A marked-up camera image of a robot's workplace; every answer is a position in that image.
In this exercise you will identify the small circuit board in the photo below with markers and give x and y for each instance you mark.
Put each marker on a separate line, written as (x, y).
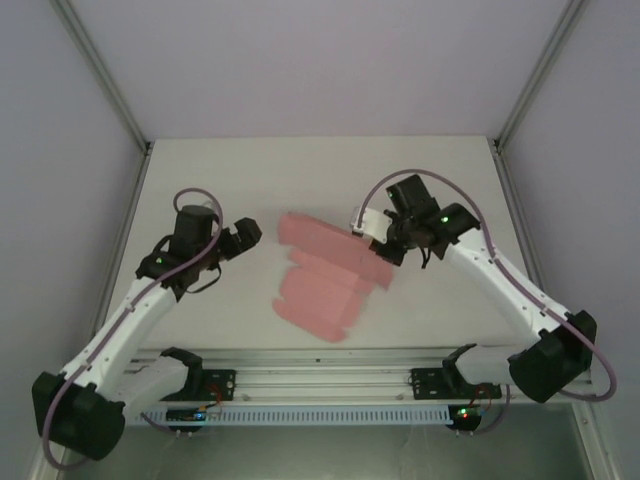
(465, 414)
(192, 415)

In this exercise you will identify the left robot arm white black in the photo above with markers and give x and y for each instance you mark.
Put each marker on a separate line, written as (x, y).
(115, 345)

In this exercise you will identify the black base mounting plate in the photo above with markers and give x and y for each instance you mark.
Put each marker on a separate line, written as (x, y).
(222, 385)
(425, 385)

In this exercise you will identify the aluminium table side rail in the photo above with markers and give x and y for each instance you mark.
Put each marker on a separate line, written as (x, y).
(125, 225)
(515, 200)

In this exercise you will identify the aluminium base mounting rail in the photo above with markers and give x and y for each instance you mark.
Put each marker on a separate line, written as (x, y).
(320, 372)

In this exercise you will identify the pink cardboard box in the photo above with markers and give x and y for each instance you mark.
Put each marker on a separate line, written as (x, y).
(320, 290)

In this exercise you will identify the aluminium frame post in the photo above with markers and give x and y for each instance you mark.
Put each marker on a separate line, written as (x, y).
(105, 75)
(539, 75)

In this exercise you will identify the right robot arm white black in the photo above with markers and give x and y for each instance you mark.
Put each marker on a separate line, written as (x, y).
(500, 285)

